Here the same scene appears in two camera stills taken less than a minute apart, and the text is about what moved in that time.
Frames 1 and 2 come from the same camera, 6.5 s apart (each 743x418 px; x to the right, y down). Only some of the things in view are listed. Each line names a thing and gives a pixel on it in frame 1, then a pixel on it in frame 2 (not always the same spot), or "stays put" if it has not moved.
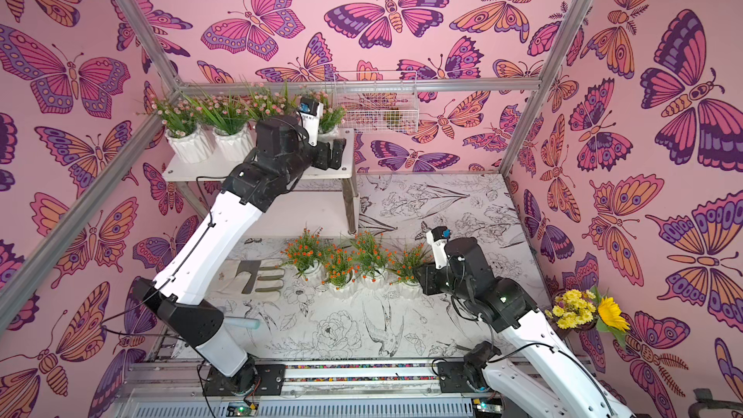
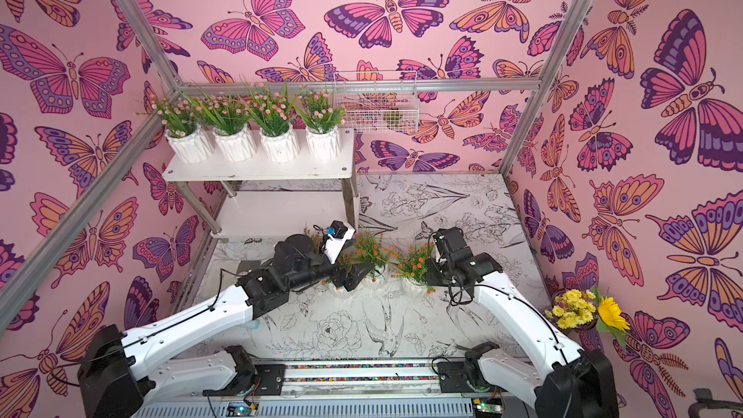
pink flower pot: x=333 y=114 stays put
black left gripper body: x=320 y=159 -> x=336 y=274
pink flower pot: x=231 y=119 stays put
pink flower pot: x=181 y=119 stays put
